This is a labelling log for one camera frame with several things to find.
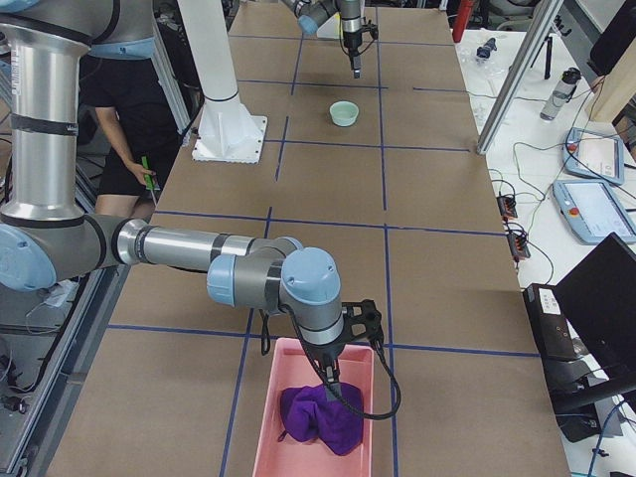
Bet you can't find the purple cloth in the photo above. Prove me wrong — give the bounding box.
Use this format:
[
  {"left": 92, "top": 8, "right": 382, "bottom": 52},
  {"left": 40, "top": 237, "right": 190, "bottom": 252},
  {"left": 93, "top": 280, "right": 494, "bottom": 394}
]
[{"left": 277, "top": 385, "right": 364, "bottom": 456}]

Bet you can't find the grey aluminium frame post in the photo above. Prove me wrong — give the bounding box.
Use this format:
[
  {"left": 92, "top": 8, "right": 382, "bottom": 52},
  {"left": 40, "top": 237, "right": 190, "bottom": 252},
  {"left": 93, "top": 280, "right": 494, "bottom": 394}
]
[{"left": 476, "top": 0, "right": 563, "bottom": 155}]

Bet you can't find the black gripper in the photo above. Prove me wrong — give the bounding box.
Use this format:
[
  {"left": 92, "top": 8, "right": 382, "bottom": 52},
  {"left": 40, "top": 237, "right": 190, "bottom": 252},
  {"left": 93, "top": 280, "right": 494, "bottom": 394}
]
[
  {"left": 342, "top": 30, "right": 362, "bottom": 79},
  {"left": 303, "top": 337, "right": 346, "bottom": 402}
]

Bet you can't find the person in black clothes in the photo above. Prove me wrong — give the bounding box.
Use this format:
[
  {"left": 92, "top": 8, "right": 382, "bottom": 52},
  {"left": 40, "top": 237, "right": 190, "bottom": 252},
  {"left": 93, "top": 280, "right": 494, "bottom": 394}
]
[{"left": 79, "top": 55, "right": 182, "bottom": 219}]

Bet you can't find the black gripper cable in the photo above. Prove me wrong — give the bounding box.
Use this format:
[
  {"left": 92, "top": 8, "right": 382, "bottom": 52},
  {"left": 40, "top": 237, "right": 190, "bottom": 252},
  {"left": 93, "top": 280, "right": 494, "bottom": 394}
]
[{"left": 257, "top": 302, "right": 402, "bottom": 421}]

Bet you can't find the light green bowl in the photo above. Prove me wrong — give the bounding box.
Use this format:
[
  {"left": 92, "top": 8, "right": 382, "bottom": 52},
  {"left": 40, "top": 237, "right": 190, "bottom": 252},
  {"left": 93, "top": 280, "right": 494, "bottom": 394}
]
[{"left": 329, "top": 100, "right": 360, "bottom": 127}]

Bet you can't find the red cylinder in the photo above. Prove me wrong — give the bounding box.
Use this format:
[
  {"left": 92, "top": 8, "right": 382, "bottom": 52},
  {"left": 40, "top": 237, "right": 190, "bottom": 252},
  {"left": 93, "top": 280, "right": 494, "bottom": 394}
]
[{"left": 452, "top": 0, "right": 475, "bottom": 44}]

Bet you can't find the black box device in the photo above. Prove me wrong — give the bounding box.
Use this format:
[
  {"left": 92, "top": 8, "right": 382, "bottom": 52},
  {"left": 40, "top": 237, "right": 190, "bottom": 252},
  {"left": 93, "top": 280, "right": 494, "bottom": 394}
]
[{"left": 523, "top": 283, "right": 579, "bottom": 363}]

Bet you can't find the pink plastic tray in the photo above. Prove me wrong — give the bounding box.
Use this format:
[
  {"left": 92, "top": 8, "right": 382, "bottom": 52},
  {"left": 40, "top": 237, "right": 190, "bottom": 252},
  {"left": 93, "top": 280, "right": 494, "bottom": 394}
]
[{"left": 252, "top": 338, "right": 373, "bottom": 476}]

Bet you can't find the teach pendant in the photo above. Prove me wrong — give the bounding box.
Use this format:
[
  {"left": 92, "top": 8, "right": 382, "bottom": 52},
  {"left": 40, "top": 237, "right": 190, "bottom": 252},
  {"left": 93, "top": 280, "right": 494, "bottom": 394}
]
[
  {"left": 552, "top": 179, "right": 635, "bottom": 244},
  {"left": 562, "top": 127, "right": 625, "bottom": 186}
]

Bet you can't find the clear water bottle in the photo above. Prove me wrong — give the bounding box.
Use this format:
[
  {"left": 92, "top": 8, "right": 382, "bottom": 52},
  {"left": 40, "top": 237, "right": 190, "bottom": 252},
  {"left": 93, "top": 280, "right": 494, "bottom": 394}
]
[{"left": 540, "top": 67, "right": 581, "bottom": 121}]

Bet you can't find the black computer monitor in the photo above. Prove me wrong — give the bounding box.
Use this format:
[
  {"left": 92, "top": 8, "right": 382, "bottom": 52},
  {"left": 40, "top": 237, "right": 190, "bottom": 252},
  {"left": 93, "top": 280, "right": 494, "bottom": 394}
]
[{"left": 554, "top": 233, "right": 635, "bottom": 377}]

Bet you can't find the green pen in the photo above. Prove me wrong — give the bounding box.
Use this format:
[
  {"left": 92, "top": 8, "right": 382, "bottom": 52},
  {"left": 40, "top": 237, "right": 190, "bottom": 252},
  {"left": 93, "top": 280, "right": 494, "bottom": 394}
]
[{"left": 141, "top": 155, "right": 155, "bottom": 190}]

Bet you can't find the near teach pendant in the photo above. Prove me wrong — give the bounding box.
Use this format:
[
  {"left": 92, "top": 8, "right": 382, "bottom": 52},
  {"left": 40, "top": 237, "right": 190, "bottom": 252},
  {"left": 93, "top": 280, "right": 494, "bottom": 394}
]
[{"left": 552, "top": 179, "right": 635, "bottom": 244}]

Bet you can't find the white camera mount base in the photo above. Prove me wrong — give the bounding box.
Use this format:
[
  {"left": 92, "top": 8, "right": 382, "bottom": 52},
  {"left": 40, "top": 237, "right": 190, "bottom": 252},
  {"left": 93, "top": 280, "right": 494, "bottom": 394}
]
[{"left": 192, "top": 99, "right": 268, "bottom": 164}]

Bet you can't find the far teach pendant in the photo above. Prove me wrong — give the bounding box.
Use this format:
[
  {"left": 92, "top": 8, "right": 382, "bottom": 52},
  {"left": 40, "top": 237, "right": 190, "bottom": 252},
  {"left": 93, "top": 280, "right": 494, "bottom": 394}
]
[{"left": 562, "top": 127, "right": 625, "bottom": 186}]

